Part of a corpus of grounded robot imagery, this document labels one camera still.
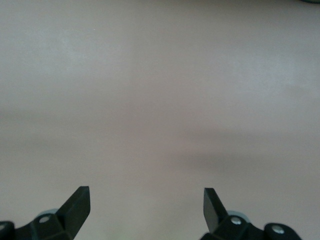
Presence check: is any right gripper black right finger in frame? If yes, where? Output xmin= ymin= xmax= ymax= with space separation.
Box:
xmin=199 ymin=187 xmax=302 ymax=240

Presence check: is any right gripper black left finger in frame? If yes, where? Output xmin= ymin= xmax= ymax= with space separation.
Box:
xmin=0 ymin=185 xmax=91 ymax=240

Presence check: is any brown table cover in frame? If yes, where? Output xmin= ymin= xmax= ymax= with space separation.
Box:
xmin=0 ymin=0 xmax=320 ymax=240

